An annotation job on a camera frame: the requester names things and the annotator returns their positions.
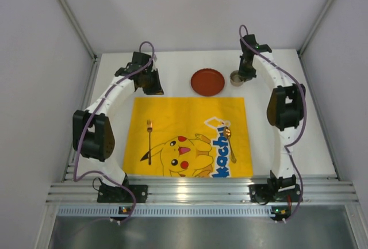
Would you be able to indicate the yellow Pikachu placemat cloth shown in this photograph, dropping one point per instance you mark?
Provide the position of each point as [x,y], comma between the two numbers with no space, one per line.
[188,139]

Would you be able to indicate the perforated cable tray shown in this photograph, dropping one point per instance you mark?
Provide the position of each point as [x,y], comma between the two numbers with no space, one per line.
[173,211]

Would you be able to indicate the left aluminium corner post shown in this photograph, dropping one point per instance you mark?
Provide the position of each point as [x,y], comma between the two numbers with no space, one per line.
[77,27]

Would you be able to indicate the aluminium mounting rail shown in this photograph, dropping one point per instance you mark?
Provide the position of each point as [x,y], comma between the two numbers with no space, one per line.
[191,191]

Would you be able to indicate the red scalloped plastic plate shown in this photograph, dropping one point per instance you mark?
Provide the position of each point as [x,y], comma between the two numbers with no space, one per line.
[207,82]

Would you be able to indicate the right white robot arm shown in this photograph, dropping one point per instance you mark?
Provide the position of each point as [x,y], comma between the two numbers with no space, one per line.
[285,113]

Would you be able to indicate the gold fork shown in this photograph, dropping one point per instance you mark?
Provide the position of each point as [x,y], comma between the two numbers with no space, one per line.
[149,130]

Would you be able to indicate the gold spoon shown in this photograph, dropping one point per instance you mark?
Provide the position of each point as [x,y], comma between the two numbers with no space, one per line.
[228,134]

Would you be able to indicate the right aluminium corner post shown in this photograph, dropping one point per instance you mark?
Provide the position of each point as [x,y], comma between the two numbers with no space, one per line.
[315,26]

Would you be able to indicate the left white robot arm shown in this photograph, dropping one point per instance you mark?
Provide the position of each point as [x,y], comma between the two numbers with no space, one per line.
[92,131]

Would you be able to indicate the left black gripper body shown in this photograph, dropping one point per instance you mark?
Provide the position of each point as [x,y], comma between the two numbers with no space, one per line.
[152,81]

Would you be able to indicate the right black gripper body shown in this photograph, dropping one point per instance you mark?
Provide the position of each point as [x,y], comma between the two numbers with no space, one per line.
[247,69]

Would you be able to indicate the aluminium corner post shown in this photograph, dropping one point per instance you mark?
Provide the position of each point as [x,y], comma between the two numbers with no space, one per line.
[315,26]
[77,27]

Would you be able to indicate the small metal cup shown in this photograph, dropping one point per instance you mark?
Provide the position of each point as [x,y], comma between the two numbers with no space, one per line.
[235,79]

